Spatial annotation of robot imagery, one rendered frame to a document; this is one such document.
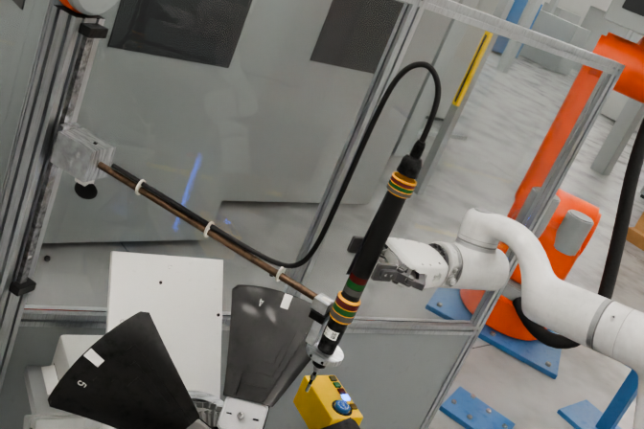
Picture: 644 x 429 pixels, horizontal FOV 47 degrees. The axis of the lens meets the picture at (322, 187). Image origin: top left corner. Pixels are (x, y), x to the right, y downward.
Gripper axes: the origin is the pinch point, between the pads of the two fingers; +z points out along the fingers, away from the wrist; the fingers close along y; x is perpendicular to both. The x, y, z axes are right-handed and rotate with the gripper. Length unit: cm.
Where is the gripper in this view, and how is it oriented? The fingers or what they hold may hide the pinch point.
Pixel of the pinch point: (367, 258)
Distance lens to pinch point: 127.6
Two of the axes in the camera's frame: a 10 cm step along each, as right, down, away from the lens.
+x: 3.6, -8.7, -3.4
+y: -4.4, -4.8, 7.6
